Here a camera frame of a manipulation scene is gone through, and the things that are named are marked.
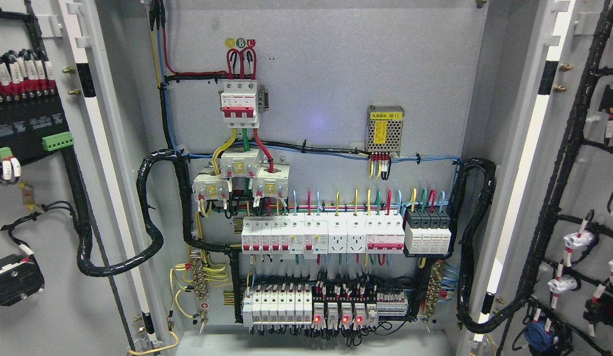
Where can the grey cabinet door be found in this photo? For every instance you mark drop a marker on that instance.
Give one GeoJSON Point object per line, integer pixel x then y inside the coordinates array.
{"type": "Point", "coordinates": [537, 239]}
{"type": "Point", "coordinates": [100, 60]}

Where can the white current transformer cluster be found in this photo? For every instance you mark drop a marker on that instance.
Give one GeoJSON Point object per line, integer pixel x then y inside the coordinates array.
{"type": "Point", "coordinates": [239, 168]}

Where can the black surge protector block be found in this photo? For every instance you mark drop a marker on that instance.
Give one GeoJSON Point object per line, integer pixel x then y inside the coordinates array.
{"type": "Point", "coordinates": [427, 234]}

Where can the white rotary selector switch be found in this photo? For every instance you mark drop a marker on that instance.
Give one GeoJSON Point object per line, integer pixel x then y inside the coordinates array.
{"type": "Point", "coordinates": [20, 277]}

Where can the black digital power meter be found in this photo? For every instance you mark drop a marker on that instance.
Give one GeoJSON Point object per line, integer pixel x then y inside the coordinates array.
{"type": "Point", "coordinates": [31, 128]}

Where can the lower relay terminal row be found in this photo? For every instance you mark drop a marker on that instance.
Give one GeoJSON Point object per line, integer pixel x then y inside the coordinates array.
{"type": "Point", "coordinates": [345, 305]}

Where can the lower white breaker row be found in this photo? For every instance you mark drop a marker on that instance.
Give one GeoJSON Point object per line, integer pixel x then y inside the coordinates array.
{"type": "Point", "coordinates": [270, 306]}

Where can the perforated metal power supply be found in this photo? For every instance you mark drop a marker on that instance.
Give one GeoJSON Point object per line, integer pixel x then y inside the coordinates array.
{"type": "Point", "coordinates": [384, 128]}

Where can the red white main breaker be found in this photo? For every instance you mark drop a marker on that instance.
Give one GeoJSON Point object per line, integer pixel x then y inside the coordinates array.
{"type": "Point", "coordinates": [242, 102]}

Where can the white socket breaker row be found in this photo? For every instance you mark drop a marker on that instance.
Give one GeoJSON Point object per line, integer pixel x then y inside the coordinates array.
{"type": "Point", "coordinates": [314, 234]}

